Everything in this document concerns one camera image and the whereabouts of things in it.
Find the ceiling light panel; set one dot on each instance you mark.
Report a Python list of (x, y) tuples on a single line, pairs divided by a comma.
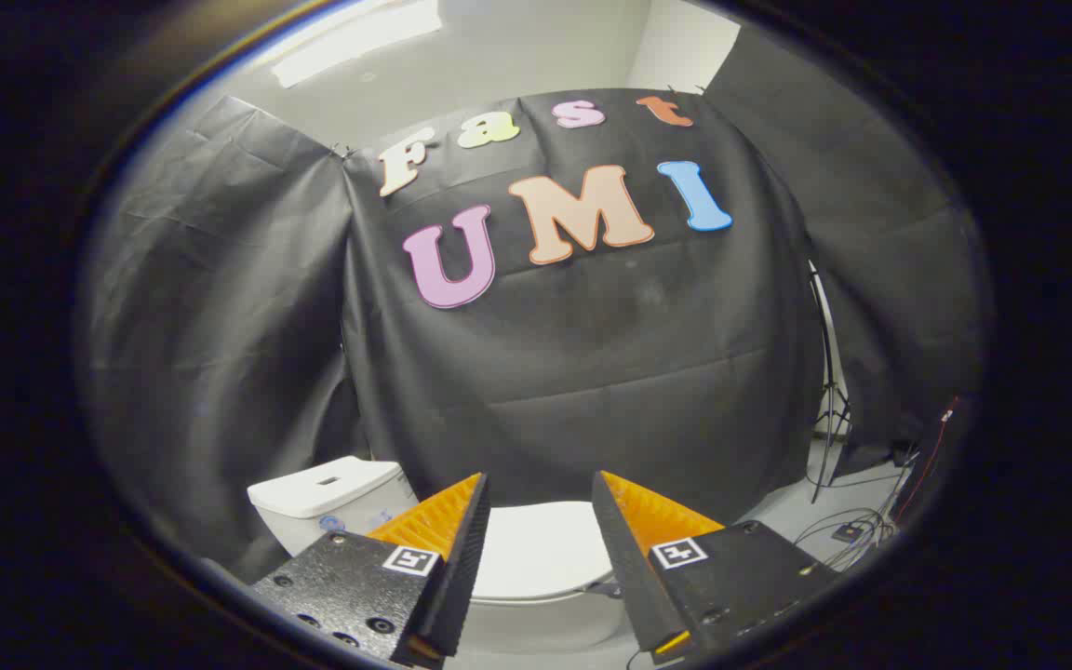
[(359, 42)]

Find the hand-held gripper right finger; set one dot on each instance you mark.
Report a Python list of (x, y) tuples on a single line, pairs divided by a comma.
[(629, 568)]

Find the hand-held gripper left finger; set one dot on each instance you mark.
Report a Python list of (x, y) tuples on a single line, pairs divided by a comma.
[(462, 568)]

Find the small black adapter box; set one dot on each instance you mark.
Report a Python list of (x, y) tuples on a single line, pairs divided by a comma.
[(848, 532)]

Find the black backdrop cloth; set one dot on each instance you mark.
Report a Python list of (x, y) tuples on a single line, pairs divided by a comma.
[(220, 326), (592, 372), (880, 233)]

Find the black light stand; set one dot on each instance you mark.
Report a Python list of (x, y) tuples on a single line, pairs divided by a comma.
[(831, 372)]

